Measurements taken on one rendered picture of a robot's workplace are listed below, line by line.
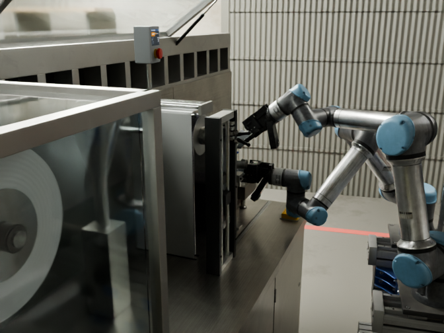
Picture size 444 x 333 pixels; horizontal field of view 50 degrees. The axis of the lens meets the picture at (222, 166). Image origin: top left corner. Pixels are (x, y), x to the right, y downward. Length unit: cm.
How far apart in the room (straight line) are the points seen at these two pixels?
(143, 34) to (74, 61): 33
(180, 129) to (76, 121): 92
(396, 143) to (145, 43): 78
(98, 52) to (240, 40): 329
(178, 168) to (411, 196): 75
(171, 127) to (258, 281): 59
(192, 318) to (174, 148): 56
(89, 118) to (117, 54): 108
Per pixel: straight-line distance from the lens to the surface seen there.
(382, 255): 224
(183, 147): 162
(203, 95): 248
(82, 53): 164
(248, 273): 167
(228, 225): 168
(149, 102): 88
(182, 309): 149
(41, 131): 66
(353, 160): 189
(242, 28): 489
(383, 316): 181
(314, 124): 176
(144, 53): 137
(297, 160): 500
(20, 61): 144
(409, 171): 155
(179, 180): 166
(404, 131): 150
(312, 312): 313
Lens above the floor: 173
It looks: 17 degrees down
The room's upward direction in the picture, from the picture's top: straight up
